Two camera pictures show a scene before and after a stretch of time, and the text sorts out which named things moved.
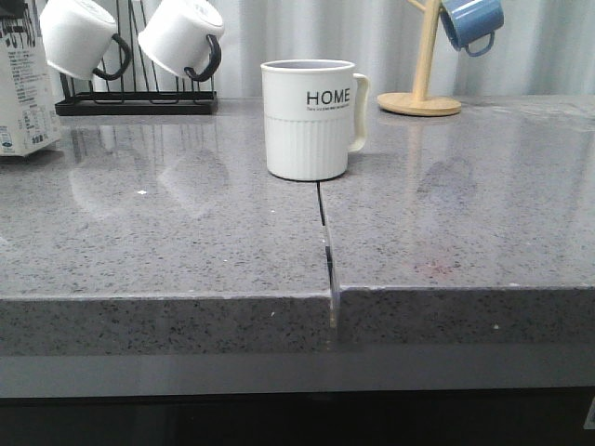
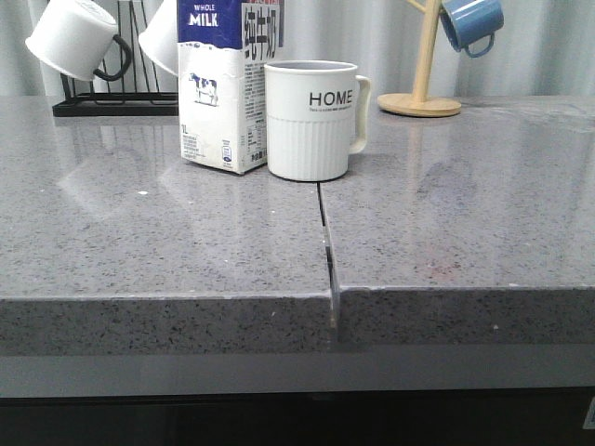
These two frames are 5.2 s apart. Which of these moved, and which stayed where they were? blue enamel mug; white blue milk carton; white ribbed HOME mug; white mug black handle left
Moved: white blue milk carton
Stayed: blue enamel mug; white ribbed HOME mug; white mug black handle left
